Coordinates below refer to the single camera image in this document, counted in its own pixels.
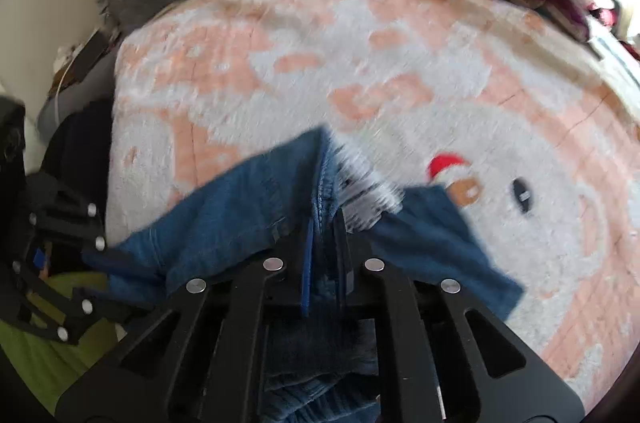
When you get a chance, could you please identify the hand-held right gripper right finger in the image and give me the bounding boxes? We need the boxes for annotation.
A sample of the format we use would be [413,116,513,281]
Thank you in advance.
[333,212,585,423]

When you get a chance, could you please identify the person's green clothing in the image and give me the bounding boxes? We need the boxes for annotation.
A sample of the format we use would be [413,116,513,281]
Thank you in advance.
[0,270,126,419]

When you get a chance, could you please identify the blue pants with lace trim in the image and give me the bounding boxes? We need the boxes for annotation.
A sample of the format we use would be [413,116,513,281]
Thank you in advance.
[82,125,526,423]

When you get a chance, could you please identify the dark cloth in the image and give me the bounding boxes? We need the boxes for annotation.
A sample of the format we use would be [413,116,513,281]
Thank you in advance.
[40,97,117,216]

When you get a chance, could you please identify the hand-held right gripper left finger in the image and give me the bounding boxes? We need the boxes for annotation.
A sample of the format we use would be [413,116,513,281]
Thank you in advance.
[55,222,316,423]

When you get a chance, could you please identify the orange printed blanket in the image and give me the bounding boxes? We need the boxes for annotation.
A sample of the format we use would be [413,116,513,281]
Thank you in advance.
[107,0,640,405]

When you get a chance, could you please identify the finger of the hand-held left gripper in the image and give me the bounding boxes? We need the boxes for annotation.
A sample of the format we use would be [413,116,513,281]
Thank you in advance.
[0,253,101,347]
[22,173,108,261]

